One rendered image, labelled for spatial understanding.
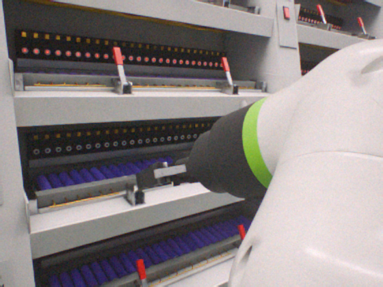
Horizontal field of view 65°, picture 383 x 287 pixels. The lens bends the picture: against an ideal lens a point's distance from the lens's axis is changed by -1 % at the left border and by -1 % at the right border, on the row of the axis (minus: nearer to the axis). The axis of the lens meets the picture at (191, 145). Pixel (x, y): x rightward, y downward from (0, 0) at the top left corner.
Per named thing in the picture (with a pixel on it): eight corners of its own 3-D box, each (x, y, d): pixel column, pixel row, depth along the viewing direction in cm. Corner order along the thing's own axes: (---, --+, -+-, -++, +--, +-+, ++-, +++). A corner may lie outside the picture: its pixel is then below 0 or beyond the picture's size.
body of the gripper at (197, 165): (214, 197, 30) (168, 203, 38) (270, 183, 35) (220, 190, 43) (199, 124, 31) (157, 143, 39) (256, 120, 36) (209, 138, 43)
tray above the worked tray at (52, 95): (278, 113, 80) (288, 59, 76) (14, 127, 45) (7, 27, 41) (227, 98, 95) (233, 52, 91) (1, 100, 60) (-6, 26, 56)
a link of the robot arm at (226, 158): (295, 90, 32) (230, 89, 26) (322, 201, 30) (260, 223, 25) (253, 108, 37) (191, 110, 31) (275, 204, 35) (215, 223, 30)
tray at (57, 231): (286, 188, 80) (293, 154, 77) (31, 260, 45) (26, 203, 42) (234, 161, 95) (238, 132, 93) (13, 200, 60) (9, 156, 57)
